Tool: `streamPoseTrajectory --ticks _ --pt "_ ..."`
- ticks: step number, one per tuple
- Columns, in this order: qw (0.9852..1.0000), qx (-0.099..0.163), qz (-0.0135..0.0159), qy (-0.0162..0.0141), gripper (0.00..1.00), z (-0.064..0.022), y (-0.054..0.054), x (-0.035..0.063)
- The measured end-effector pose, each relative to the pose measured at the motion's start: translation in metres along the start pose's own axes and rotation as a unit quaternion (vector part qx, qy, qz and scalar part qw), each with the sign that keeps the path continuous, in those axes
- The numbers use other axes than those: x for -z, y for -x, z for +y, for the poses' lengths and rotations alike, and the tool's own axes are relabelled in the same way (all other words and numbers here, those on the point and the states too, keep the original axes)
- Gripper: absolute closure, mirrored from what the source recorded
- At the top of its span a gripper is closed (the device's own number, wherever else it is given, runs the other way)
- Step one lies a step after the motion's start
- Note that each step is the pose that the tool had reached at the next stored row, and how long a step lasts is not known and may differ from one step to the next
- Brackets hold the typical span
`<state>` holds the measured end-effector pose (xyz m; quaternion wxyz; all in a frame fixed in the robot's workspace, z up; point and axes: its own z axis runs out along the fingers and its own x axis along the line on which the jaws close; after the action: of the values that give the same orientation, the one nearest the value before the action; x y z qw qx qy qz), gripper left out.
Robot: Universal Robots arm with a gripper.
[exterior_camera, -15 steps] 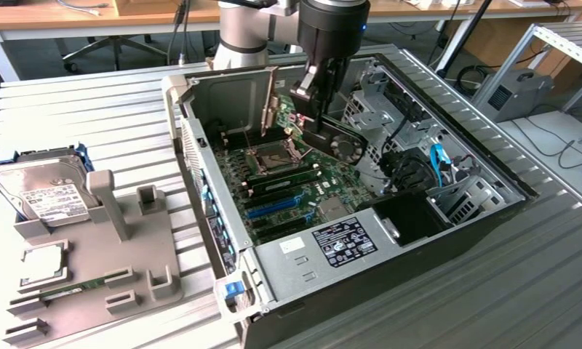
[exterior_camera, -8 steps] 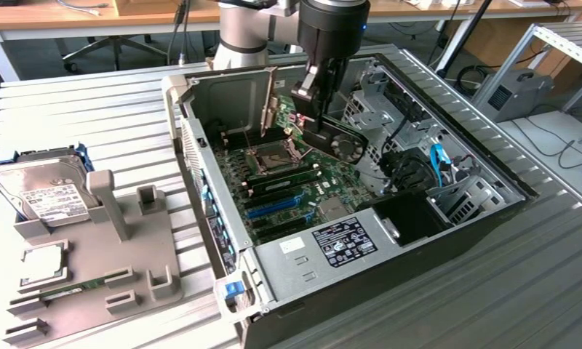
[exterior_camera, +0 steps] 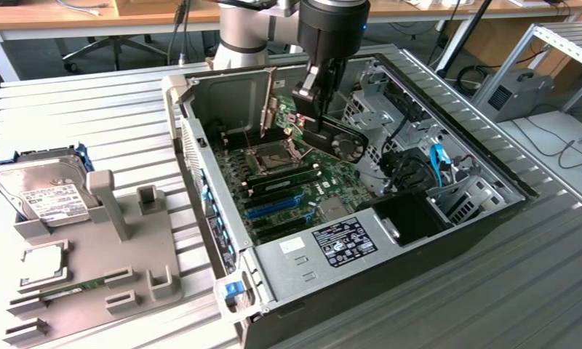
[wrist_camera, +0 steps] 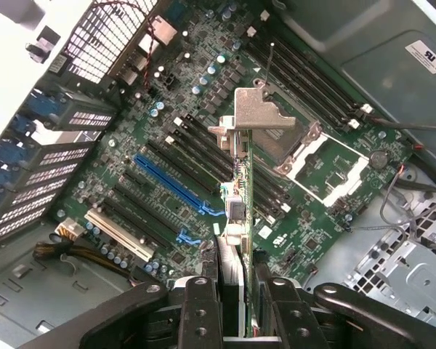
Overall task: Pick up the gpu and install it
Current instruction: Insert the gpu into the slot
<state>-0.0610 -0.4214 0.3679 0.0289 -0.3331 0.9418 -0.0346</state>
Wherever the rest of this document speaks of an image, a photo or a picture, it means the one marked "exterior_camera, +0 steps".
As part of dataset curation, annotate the silver disk bay cage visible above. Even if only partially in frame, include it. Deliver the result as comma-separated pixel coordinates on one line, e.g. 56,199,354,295
342,61,450,193

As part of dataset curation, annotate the silver power supply unit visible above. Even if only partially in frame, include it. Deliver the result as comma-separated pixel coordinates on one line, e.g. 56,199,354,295
242,207,405,314

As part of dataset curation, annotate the green motherboard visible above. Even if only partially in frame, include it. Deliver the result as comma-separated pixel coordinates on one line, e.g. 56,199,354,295
211,121,371,245

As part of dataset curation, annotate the CPU socket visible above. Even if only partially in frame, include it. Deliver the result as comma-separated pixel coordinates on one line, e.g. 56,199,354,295
248,143,306,176

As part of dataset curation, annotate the grey control box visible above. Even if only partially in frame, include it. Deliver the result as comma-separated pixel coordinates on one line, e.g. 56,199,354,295
474,67,557,124

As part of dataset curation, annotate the blue expansion slot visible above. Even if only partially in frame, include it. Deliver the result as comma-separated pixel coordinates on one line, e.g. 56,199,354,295
246,198,298,220

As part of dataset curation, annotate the thin wire locking lever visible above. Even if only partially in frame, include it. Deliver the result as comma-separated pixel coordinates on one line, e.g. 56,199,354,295
239,119,254,152

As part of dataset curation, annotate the office chair base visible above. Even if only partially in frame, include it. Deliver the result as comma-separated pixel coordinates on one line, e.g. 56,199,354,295
61,34,171,73

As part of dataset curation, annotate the black cable coil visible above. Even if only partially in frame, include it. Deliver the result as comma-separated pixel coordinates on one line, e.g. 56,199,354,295
454,64,490,96

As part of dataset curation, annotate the metal socket cover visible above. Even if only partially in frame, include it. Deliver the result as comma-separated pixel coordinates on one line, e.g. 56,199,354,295
282,127,311,161

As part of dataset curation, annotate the wooden desk with side panel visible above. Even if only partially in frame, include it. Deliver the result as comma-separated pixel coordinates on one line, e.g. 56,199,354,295
366,0,582,72

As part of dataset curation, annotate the black slanted pole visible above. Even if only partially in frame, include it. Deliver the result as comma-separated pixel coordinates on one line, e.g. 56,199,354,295
444,0,496,79

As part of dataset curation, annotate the grey cable on desk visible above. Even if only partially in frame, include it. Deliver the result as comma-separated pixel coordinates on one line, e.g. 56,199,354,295
55,0,111,16

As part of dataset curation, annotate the silver CPU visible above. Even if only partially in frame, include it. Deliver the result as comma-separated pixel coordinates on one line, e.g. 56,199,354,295
19,245,69,287

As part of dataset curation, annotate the thin grey hanging cable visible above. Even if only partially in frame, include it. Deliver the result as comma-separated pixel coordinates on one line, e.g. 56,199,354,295
172,0,190,67

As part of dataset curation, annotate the dark RAM stick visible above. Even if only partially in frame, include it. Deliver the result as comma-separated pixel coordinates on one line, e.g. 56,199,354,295
246,165,322,199

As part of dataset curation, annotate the long black expansion slot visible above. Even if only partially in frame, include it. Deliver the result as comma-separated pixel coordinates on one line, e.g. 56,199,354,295
250,214,307,233
242,187,305,209
258,222,314,244

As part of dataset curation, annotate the aluminium frame with slats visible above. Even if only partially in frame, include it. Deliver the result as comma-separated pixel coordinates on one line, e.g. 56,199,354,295
473,20,582,114

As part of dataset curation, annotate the graphics card with metal bracket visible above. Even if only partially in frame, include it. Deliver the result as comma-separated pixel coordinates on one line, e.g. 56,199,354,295
259,66,370,165

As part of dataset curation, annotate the black cable on white table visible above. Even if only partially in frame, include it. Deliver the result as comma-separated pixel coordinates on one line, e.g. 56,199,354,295
512,118,582,182

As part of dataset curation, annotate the grey parts rack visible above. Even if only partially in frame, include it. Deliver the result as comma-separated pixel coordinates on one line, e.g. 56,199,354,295
1,169,186,346

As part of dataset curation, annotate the wooden desk with white legs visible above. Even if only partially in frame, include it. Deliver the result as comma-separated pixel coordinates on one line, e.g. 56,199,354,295
0,0,222,83

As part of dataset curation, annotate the silver chipset heatsink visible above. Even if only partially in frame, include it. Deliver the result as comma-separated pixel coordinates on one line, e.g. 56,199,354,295
318,198,354,223

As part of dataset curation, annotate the green RAM stick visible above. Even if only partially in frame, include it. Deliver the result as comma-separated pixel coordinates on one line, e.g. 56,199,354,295
37,276,108,302

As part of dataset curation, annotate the black power cable bundle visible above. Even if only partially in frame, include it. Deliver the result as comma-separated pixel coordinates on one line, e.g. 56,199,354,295
381,148,437,193

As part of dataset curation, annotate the blue data wire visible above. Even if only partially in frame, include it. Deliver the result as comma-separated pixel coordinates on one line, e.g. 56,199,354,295
429,143,452,189

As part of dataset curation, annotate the open black PC case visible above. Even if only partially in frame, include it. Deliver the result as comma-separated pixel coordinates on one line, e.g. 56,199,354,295
162,53,540,349

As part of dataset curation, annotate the silver hard disk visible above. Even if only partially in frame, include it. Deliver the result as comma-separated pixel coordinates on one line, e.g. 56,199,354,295
0,154,98,229

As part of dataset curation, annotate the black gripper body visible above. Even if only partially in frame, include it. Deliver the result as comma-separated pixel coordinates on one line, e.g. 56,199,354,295
298,0,371,83

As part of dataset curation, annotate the silver disk bay bracket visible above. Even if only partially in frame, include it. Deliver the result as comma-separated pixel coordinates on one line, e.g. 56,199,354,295
425,173,509,228

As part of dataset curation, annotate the brown box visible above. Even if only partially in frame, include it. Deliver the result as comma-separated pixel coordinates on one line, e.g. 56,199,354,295
114,0,182,17

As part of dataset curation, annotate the blue case latch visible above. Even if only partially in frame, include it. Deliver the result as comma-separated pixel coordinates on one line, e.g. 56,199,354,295
222,281,247,301

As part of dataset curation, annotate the white device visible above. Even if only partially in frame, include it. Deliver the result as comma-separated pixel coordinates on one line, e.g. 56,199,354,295
399,0,481,10

